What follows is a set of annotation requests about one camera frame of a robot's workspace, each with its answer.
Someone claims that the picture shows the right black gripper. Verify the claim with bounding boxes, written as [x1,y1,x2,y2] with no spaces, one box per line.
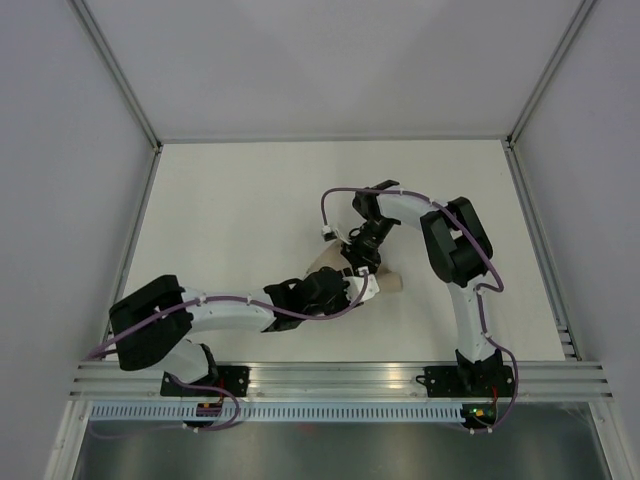
[341,216,396,275]

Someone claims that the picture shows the beige cloth napkin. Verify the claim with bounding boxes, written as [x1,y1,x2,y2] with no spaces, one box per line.
[304,241,403,301]

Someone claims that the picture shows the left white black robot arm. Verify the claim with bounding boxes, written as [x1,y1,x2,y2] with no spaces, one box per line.
[109,267,353,396]

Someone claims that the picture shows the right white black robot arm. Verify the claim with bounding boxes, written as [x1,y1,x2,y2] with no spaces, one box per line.
[341,180,518,397]

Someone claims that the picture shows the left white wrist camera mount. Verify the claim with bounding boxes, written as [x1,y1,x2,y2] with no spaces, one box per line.
[344,267,380,305]

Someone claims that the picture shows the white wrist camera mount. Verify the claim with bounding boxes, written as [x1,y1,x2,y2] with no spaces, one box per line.
[321,224,349,243]
[344,267,380,305]

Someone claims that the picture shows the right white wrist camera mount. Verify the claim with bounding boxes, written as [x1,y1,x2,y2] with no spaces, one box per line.
[321,224,349,243]

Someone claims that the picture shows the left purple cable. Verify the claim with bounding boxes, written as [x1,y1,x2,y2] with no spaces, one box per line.
[84,269,371,441]

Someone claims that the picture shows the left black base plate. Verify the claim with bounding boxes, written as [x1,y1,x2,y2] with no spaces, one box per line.
[160,365,250,398]

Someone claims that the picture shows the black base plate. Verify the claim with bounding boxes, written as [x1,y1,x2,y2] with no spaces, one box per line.
[160,365,250,398]
[415,365,516,398]

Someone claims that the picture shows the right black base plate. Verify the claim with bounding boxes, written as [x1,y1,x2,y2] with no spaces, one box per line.
[415,365,516,398]

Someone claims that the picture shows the white slotted cable duct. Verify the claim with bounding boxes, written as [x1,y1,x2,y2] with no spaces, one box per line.
[89,401,463,423]

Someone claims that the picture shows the left aluminium side rail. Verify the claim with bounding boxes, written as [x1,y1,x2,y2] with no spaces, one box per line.
[98,144,164,344]

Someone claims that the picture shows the aluminium side rail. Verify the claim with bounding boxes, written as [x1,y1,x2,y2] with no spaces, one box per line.
[501,137,583,361]
[98,144,164,344]

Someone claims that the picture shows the right aluminium side rail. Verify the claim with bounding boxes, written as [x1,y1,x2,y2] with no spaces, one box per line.
[501,137,583,361]

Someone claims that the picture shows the aluminium front mounting rail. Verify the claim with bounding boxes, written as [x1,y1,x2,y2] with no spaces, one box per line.
[67,361,613,403]

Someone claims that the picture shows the right aluminium frame post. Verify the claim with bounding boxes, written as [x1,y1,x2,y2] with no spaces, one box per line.
[505,0,599,149]

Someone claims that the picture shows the aluminium frame post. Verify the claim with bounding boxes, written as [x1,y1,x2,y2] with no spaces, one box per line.
[505,0,599,149]
[67,0,162,152]

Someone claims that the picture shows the left aluminium frame post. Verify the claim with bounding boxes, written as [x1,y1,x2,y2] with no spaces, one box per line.
[67,0,162,152]

